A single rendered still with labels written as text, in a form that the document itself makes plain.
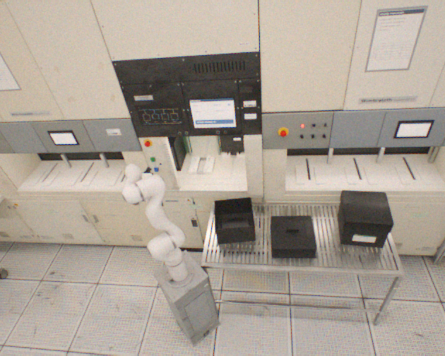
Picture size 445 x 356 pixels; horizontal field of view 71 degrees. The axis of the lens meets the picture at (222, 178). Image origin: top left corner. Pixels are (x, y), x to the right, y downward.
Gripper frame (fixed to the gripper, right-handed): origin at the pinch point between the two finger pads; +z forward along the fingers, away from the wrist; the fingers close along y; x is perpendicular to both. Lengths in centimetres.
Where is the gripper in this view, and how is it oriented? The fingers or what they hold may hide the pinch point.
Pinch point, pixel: (148, 170)
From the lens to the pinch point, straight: 232.1
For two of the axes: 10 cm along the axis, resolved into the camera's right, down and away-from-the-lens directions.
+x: -1.1, -7.4, -6.7
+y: 9.9, 0.0, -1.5
